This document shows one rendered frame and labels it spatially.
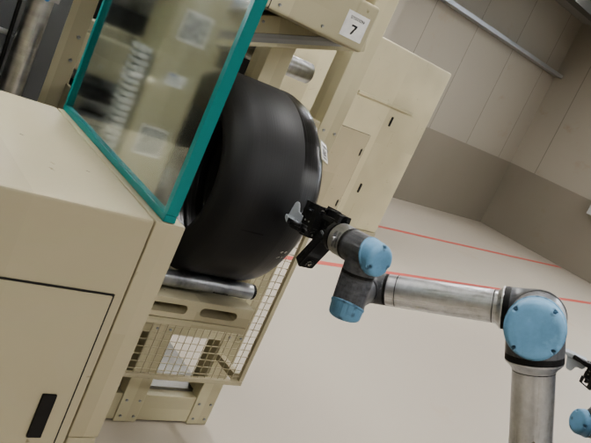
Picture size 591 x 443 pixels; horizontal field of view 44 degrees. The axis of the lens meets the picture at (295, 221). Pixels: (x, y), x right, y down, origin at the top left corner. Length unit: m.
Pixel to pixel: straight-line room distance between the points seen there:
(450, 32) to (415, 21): 0.88
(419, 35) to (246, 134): 9.72
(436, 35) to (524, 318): 10.37
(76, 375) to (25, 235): 0.24
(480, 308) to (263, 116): 0.69
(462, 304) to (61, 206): 0.97
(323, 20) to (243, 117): 0.57
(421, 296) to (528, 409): 0.34
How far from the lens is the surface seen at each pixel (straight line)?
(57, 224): 1.00
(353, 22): 2.33
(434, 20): 11.59
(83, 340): 1.10
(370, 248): 1.55
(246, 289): 2.04
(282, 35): 2.36
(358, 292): 1.59
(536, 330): 1.49
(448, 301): 1.67
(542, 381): 1.54
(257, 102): 1.85
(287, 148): 1.83
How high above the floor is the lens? 1.56
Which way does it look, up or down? 12 degrees down
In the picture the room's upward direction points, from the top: 25 degrees clockwise
